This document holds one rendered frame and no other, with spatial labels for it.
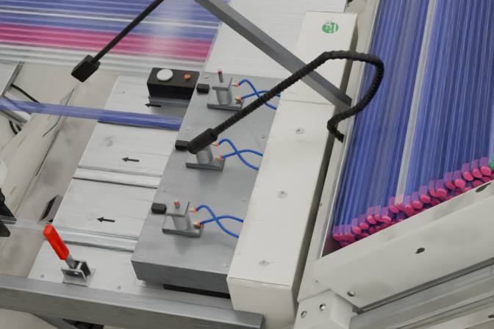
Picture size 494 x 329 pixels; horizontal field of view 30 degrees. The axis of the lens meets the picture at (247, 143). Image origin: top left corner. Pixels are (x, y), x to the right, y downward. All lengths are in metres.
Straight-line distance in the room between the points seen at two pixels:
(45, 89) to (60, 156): 0.85
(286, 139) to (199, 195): 0.14
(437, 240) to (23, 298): 0.60
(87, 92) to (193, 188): 0.72
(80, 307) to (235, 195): 0.25
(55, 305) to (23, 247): 0.46
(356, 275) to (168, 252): 0.29
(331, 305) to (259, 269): 0.13
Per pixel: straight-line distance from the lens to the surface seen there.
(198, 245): 1.17
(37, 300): 1.27
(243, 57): 1.47
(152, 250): 1.18
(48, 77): 2.68
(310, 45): 1.36
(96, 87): 1.93
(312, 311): 1.05
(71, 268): 1.24
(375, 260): 0.95
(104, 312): 1.24
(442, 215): 0.88
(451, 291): 0.93
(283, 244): 1.14
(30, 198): 1.75
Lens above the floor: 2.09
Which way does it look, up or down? 44 degrees down
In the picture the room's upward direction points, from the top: 57 degrees clockwise
